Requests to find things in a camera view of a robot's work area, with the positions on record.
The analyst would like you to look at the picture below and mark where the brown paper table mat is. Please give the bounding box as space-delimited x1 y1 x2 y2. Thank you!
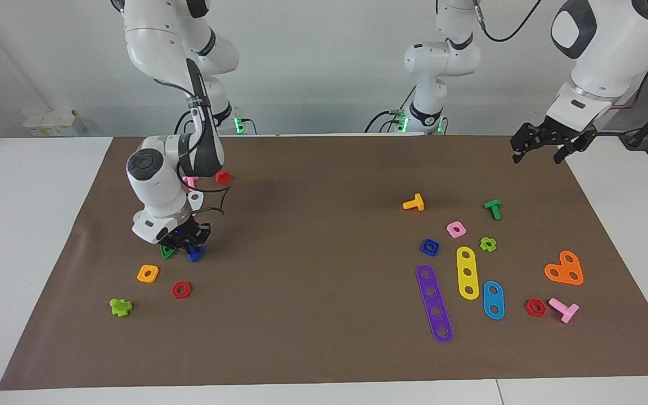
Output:
0 135 648 390

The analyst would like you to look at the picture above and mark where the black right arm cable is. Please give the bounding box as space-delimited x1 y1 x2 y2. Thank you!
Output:
155 79 230 217

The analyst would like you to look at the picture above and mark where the purple four-hole strip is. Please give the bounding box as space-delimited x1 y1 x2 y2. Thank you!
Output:
416 265 454 344

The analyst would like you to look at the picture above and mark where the yellow three-hole strip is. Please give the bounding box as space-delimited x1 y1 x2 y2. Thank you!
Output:
456 246 480 300

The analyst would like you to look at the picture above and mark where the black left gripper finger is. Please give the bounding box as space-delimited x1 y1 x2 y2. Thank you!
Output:
511 121 545 164
553 129 599 165

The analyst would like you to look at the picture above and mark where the white box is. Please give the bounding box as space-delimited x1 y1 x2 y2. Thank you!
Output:
23 109 86 136

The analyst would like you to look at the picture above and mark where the blue two-hole strip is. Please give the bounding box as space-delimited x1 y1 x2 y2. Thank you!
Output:
483 281 506 321

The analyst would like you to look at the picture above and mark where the orange heart-shaped plate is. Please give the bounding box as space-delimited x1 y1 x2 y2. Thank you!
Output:
544 250 584 286

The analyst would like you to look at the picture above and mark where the black base cable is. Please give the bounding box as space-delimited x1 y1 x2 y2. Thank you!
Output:
364 110 399 134

